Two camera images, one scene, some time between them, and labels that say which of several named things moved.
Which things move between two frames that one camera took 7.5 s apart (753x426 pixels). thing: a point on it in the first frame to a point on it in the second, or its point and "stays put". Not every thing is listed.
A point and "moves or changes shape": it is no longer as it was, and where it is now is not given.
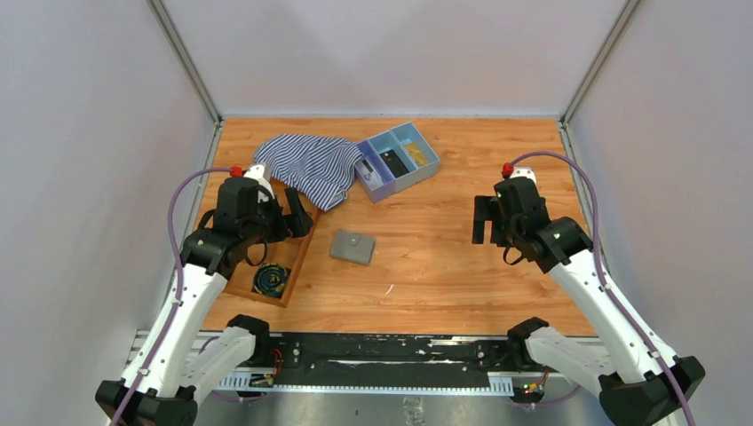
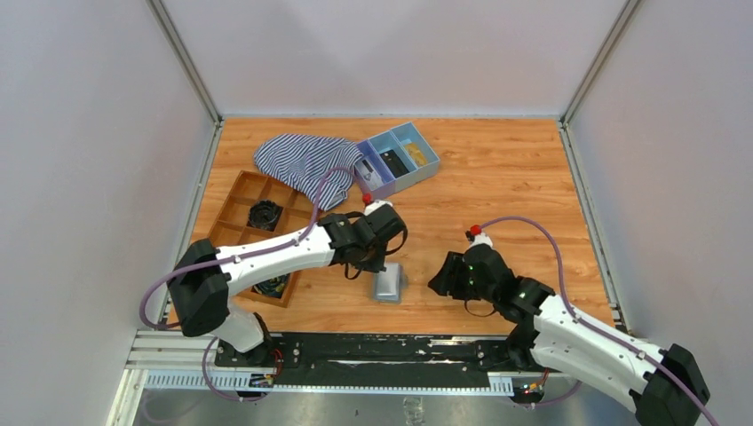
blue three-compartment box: x=394 y=159 stays put
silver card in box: x=368 y=172 stays put
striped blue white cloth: x=323 y=163 stays put
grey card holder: x=352 y=247 moves or changes shape
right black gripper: x=487 y=214 to x=449 y=275
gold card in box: x=416 y=153 stays put
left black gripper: x=288 y=216 to x=374 y=255
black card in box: x=394 y=163 stays put
